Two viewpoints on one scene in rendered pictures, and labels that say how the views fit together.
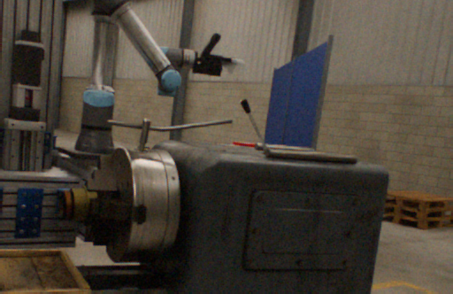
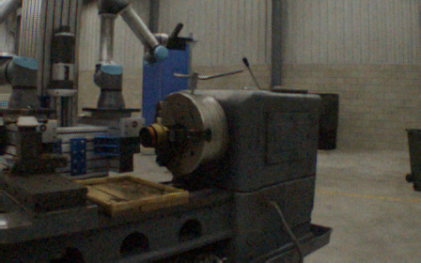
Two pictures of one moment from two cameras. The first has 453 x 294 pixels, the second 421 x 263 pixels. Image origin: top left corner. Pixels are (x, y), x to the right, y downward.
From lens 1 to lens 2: 0.60 m
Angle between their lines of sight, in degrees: 23
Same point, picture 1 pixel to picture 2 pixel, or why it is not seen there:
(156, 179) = (211, 111)
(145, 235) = (210, 150)
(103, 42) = (108, 31)
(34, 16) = (65, 16)
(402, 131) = not seen: hidden behind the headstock
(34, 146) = (70, 108)
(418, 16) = (223, 23)
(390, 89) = (213, 68)
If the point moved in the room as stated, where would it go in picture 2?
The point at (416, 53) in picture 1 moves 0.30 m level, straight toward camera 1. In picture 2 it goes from (226, 45) to (226, 44)
